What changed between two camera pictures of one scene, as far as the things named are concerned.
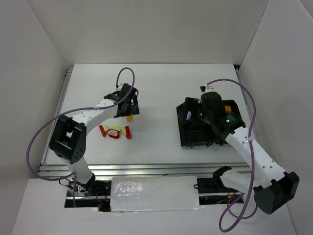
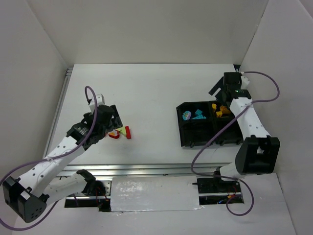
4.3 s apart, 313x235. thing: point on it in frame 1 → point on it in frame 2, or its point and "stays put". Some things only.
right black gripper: (204, 117) → (222, 90)
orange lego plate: (228, 108) stays put
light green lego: (122, 129) stays put
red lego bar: (128, 132) stays put
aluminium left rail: (47, 151) stays put
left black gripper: (130, 109) → (115, 118)
